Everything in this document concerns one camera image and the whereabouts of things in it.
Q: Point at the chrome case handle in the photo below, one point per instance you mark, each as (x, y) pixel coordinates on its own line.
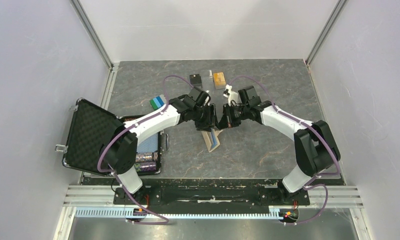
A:
(167, 142)

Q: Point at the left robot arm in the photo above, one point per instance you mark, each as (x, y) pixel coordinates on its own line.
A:
(118, 153)

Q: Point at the black foam-lined case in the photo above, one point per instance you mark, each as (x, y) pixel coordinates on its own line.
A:
(87, 134)

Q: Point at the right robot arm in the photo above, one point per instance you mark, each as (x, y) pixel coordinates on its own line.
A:
(314, 144)

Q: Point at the green blue grey block stack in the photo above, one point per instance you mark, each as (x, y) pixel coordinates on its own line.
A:
(158, 102)

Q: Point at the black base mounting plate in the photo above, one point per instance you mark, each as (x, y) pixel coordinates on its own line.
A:
(155, 195)

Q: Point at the beige leather card holder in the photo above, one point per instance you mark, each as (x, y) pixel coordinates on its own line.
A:
(211, 139)

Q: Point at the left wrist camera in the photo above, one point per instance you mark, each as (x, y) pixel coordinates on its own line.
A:
(197, 97)

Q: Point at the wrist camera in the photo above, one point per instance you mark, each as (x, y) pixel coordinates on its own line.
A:
(245, 96)
(197, 97)

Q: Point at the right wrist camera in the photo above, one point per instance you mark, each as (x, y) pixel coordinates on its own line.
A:
(245, 96)

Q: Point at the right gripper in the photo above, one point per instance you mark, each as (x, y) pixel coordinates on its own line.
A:
(227, 120)

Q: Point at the clear acrylic card stand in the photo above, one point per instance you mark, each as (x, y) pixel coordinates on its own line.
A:
(207, 80)

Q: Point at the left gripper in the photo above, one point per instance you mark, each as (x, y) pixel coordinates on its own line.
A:
(206, 125)

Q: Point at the white cable duct strip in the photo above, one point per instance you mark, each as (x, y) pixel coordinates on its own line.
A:
(132, 213)

